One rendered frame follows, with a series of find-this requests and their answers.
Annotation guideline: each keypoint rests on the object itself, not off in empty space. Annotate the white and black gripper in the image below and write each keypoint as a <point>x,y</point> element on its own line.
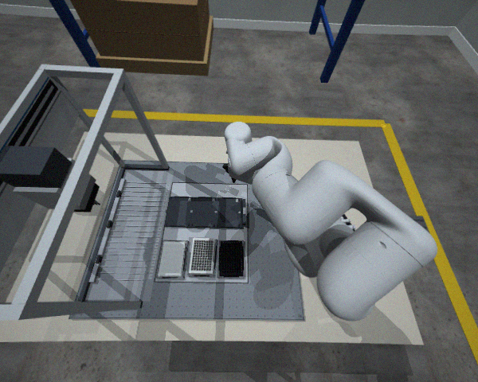
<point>248,178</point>

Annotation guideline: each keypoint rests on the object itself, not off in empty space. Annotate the black well plate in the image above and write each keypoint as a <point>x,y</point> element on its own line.
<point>231,250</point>

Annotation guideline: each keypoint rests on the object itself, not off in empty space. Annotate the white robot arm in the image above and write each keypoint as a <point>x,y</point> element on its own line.
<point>357,269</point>

